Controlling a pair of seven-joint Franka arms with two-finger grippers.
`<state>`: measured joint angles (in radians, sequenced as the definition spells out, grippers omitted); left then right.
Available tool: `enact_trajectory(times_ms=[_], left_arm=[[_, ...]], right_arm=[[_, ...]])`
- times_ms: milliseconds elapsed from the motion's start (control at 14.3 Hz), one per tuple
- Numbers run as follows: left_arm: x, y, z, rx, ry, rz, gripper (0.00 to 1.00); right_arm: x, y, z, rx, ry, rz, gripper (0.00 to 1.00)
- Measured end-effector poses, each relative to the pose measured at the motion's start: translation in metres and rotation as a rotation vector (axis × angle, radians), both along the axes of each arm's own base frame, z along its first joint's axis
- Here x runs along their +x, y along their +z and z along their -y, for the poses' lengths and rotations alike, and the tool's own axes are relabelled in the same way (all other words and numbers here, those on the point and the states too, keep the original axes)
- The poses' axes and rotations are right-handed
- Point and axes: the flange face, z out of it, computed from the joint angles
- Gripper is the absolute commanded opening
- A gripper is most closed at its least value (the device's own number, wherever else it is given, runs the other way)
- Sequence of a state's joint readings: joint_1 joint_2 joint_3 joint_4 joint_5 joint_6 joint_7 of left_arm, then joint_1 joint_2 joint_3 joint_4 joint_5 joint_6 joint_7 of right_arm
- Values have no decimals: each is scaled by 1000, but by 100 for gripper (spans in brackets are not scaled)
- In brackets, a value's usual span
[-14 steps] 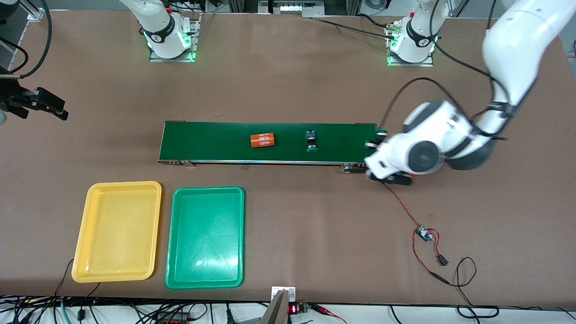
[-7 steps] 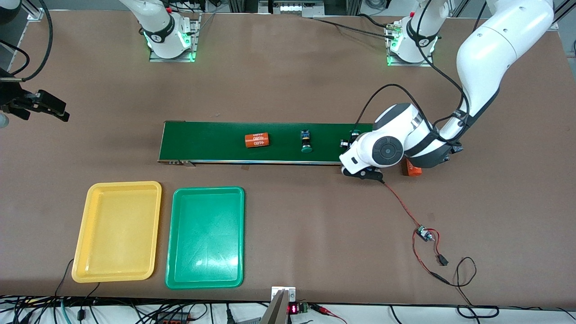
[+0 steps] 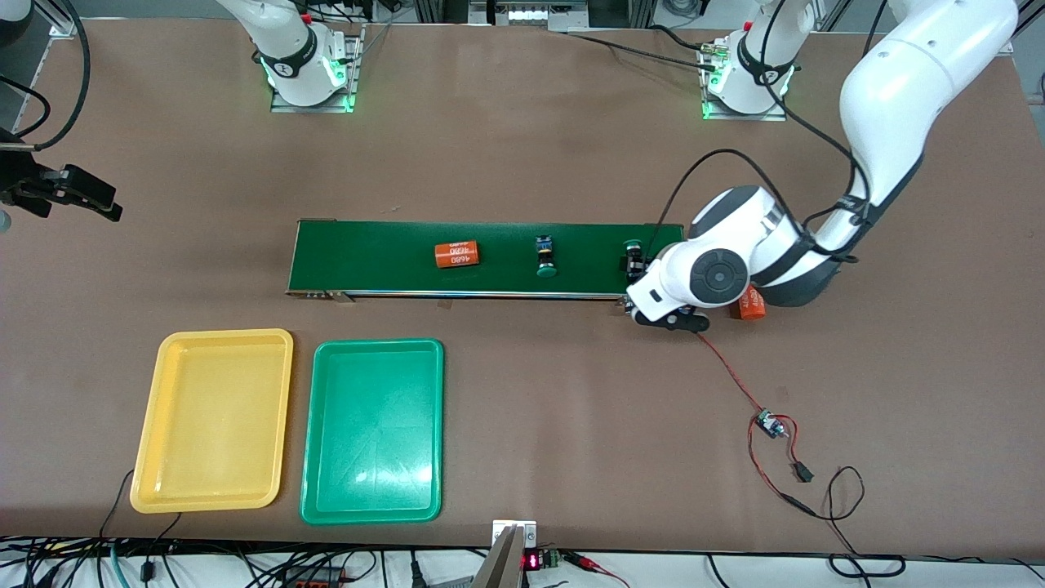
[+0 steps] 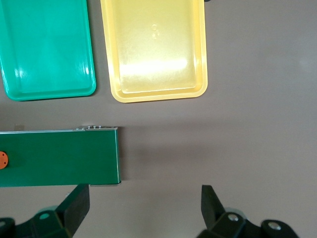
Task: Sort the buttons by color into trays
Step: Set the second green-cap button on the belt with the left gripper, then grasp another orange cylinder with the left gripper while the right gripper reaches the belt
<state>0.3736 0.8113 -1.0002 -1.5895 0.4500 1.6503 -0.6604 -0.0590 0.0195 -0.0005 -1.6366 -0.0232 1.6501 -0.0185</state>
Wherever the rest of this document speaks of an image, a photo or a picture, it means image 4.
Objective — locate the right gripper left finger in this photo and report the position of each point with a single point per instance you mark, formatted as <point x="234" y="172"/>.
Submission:
<point x="76" y="205"/>

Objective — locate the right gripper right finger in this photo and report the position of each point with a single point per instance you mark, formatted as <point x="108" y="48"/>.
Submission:
<point x="213" y="210"/>

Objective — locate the orange 4680 cylinder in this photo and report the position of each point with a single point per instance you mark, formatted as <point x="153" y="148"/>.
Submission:
<point x="3" y="160"/>

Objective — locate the green conveyor belt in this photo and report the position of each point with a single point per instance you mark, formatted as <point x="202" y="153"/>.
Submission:
<point x="62" y="158"/>

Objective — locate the green plastic tray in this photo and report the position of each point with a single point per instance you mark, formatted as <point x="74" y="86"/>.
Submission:
<point x="47" y="49"/>

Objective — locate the yellow plastic tray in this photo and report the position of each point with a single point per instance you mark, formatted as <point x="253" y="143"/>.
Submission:
<point x="153" y="49"/>

